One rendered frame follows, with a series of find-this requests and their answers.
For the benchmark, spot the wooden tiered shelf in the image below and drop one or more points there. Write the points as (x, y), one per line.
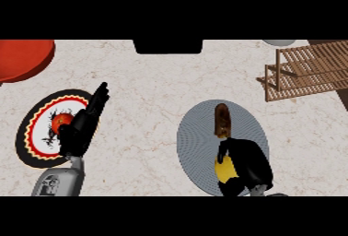
(308, 69)

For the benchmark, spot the large red bowl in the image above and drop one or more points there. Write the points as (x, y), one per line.
(21, 58)

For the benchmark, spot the brown oblong bread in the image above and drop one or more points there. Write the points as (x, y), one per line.
(223, 120)

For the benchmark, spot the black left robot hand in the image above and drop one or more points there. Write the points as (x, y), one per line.
(81, 126)

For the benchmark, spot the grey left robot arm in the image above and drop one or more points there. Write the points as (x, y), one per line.
(59, 181)

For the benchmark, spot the grey round object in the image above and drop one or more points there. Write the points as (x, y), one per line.
(279, 42)

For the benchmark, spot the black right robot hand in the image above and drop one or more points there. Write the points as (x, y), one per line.
(246, 167)

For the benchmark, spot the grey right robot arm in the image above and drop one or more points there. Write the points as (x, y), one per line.
(260, 191)

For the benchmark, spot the round patterned plate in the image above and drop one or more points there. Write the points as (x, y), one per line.
(35, 135)

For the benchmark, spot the yellow lemon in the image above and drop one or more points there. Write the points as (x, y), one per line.
(224, 169)

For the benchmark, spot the black appliance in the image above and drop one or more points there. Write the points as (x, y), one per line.
(167, 46)

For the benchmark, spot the red tomato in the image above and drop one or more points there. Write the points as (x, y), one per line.
(60, 121)

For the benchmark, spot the grey round placemat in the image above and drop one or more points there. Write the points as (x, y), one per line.
(199, 144)

